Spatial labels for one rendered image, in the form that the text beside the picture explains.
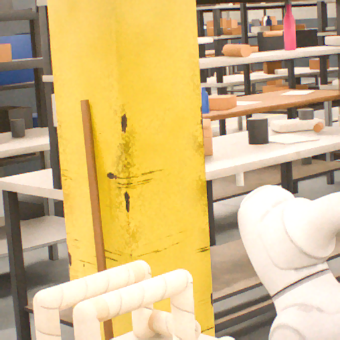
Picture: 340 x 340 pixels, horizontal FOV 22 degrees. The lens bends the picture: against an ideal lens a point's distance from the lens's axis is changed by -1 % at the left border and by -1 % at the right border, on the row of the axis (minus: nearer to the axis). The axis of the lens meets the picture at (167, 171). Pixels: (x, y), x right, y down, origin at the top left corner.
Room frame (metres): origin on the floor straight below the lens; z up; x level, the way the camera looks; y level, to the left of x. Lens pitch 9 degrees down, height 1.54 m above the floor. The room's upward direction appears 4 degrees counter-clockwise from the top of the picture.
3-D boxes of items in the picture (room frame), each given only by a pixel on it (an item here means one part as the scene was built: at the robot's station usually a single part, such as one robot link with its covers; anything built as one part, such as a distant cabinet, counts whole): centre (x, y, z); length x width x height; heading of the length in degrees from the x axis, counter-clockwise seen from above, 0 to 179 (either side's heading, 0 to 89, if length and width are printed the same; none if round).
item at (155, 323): (1.21, 0.01, 1.12); 0.11 x 0.03 x 0.03; 45
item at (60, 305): (1.18, 0.11, 1.20); 0.20 x 0.03 x 0.03; 134
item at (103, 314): (1.12, 0.05, 1.20); 0.20 x 0.03 x 0.03; 134
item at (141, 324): (1.24, 0.05, 1.15); 0.03 x 0.03 x 0.09
